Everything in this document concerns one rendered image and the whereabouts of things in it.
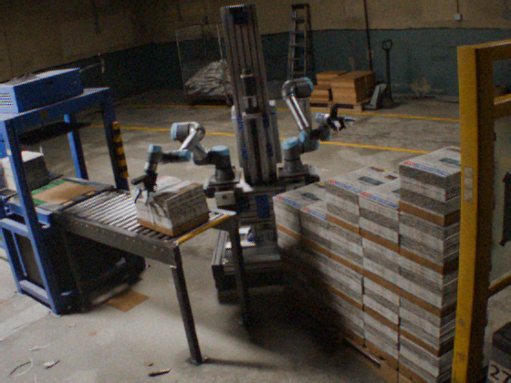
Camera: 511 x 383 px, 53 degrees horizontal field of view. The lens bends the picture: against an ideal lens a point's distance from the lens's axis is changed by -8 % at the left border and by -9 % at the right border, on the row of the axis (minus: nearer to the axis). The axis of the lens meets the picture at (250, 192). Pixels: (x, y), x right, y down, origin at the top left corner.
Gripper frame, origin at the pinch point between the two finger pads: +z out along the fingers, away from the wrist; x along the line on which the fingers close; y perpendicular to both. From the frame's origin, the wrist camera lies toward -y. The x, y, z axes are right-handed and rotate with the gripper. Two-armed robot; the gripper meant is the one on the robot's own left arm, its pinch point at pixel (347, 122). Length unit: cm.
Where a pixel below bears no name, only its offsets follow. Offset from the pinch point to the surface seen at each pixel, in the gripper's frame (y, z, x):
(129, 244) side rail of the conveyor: 30, -27, 148
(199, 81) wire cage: 92, -783, -149
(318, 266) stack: 66, 29, 55
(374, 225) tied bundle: 24, 82, 44
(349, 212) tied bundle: 23, 62, 45
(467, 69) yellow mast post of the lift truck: -61, 159, 44
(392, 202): 12, 91, 37
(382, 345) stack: 94, 86, 53
